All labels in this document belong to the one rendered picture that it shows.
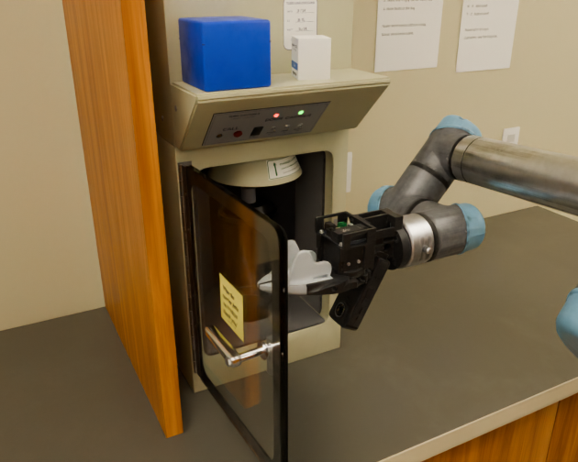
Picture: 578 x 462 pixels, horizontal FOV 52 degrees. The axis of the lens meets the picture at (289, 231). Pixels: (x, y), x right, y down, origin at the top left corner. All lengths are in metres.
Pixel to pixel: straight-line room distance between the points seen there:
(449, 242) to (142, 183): 0.44
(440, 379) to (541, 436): 0.28
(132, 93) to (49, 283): 0.73
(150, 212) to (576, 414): 1.00
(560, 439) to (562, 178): 0.75
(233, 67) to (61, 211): 0.68
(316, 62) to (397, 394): 0.62
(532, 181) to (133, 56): 0.55
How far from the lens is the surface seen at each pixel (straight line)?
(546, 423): 1.38
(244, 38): 0.84
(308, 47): 0.92
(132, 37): 0.81
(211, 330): 0.83
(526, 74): 2.01
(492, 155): 0.92
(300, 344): 1.21
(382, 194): 0.99
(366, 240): 0.79
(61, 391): 1.22
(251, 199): 1.13
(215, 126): 0.88
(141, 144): 0.83
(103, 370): 1.25
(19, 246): 1.41
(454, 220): 0.90
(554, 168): 0.85
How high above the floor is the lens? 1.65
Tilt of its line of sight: 23 degrees down
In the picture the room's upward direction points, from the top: straight up
